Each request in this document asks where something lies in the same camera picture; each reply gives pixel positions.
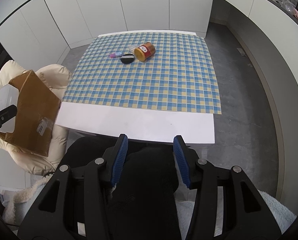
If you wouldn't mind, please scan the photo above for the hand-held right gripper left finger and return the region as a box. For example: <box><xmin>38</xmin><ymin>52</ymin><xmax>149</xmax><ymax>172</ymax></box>
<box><xmin>18</xmin><ymin>134</ymin><xmax>129</xmax><ymax>240</ymax></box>

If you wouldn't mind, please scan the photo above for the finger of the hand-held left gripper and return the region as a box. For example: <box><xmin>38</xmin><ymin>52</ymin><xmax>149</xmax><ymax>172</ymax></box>
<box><xmin>0</xmin><ymin>104</ymin><xmax>17</xmax><ymax>140</ymax></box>

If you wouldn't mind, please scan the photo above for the blue yellow checked tablecloth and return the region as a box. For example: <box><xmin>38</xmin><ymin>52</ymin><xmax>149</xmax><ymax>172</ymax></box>
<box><xmin>61</xmin><ymin>31</ymin><xmax>223</xmax><ymax>115</ymax></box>

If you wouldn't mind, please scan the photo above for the person's right leg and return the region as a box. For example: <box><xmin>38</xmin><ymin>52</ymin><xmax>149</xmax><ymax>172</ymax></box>
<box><xmin>106</xmin><ymin>144</ymin><xmax>199</xmax><ymax>240</ymax></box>

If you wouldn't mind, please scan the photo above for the brown cardboard box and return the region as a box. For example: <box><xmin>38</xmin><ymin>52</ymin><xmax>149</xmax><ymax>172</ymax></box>
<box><xmin>4</xmin><ymin>70</ymin><xmax>62</xmax><ymax>157</ymax></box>

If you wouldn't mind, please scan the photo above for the light blue fleece blanket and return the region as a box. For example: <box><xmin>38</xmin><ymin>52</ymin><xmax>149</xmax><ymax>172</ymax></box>
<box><xmin>3</xmin><ymin>172</ymin><xmax>297</xmax><ymax>240</ymax></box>

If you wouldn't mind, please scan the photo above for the person's left leg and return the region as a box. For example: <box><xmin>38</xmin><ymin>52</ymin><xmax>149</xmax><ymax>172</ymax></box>
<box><xmin>53</xmin><ymin>136</ymin><xmax>129</xmax><ymax>173</ymax></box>

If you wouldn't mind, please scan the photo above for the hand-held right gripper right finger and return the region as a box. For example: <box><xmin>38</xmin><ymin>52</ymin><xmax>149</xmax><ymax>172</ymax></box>
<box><xmin>173</xmin><ymin>135</ymin><xmax>282</xmax><ymax>240</ymax></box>

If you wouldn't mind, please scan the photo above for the red tin yellow lid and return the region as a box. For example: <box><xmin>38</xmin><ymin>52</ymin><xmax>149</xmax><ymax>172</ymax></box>
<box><xmin>134</xmin><ymin>42</ymin><xmax>156</xmax><ymax>62</ymax></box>

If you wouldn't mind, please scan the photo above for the person's leg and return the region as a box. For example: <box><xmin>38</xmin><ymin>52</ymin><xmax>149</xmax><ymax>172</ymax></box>
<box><xmin>106</xmin><ymin>144</ymin><xmax>199</xmax><ymax>240</ymax></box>
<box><xmin>53</xmin><ymin>136</ymin><xmax>129</xmax><ymax>173</ymax></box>

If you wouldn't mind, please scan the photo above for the cream padded chair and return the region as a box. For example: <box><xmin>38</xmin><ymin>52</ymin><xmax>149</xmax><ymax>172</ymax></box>
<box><xmin>0</xmin><ymin>60</ymin><xmax>73</xmax><ymax>175</ymax></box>

